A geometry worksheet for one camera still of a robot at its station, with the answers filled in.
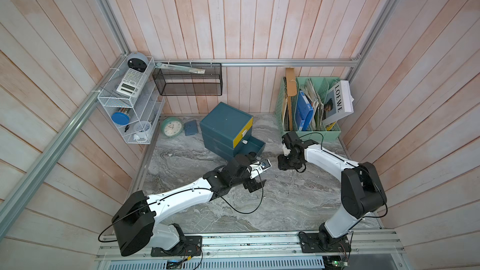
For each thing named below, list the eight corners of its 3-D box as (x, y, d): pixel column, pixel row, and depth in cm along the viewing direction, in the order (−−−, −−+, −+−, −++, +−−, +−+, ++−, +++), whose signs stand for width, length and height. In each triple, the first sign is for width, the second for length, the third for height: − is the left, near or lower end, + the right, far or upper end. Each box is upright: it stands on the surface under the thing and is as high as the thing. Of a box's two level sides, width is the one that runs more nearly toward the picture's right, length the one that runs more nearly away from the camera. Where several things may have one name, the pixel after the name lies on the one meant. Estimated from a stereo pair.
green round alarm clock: (167, 139, 110) (160, 126, 101) (169, 130, 115) (163, 117, 105) (180, 139, 110) (175, 126, 101) (182, 130, 115) (177, 117, 105)
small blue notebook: (185, 136, 111) (184, 133, 109) (184, 124, 117) (183, 121, 115) (198, 134, 113) (197, 131, 110) (196, 122, 119) (195, 119, 116)
